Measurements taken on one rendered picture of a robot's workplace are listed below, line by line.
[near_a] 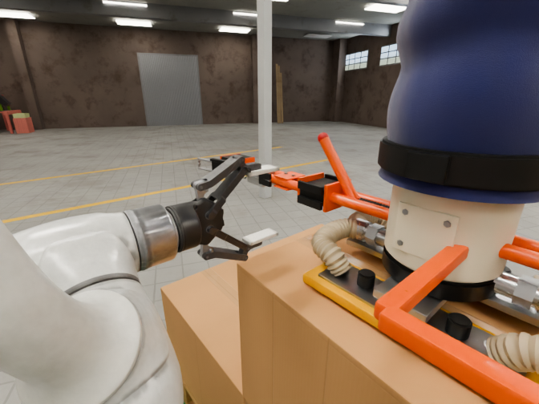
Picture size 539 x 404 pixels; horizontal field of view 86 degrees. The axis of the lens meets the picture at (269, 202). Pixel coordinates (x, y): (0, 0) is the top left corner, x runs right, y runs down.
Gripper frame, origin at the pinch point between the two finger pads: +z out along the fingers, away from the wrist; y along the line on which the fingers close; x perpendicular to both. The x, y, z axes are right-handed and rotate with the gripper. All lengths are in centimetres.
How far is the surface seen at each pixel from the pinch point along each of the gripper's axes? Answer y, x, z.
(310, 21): -277, -798, 857
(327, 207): 1.9, 6.1, 10.5
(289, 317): 16.1, 12.7, -6.2
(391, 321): -0.8, 32.5, -12.9
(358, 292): 10.6, 20.4, 2.1
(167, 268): 108, -162, 30
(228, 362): 54, -15, -3
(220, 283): 54, -50, 15
